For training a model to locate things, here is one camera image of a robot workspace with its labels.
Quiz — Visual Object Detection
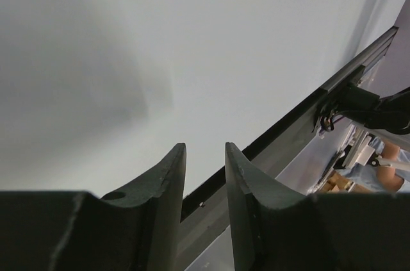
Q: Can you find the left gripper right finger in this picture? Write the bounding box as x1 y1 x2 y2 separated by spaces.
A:
225 143 409 270

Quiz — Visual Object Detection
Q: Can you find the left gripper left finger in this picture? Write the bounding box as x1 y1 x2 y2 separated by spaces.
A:
1 143 186 270

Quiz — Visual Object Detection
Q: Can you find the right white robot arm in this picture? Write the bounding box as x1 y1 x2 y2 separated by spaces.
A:
316 83 409 135

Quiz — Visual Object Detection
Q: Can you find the person in blue clothing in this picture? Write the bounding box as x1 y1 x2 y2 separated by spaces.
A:
338 137 409 193

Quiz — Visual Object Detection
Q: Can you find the aluminium frame rail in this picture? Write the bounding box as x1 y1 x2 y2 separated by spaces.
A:
320 26 398 92

